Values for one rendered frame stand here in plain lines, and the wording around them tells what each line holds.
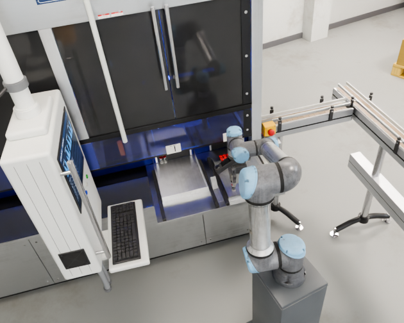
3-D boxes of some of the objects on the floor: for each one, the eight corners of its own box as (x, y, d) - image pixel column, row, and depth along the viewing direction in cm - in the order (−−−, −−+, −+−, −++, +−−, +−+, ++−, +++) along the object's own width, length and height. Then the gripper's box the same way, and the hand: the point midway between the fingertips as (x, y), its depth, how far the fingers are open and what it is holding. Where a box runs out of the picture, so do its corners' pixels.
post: (249, 232, 294) (245, -85, 159) (256, 231, 295) (259, -87, 160) (252, 239, 289) (251, -83, 154) (259, 237, 290) (265, -85, 155)
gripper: (247, 157, 187) (248, 188, 201) (240, 145, 195) (241, 175, 209) (231, 161, 186) (233, 192, 200) (225, 149, 194) (226, 179, 208)
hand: (232, 183), depth 203 cm, fingers closed
